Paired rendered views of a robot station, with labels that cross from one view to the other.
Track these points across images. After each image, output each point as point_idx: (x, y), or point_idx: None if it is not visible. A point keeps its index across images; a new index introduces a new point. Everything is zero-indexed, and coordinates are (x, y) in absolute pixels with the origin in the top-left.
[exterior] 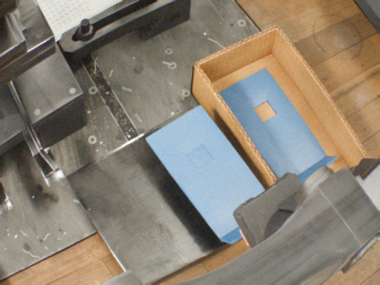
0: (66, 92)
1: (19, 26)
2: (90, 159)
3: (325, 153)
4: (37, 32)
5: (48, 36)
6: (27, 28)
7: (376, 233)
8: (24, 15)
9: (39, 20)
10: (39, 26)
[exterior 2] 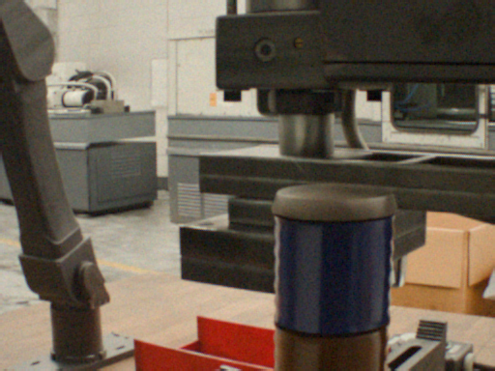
0: None
1: (222, 155)
2: None
3: None
4: (213, 223)
5: (188, 223)
6: (236, 223)
7: None
8: (258, 227)
9: (224, 227)
10: (215, 225)
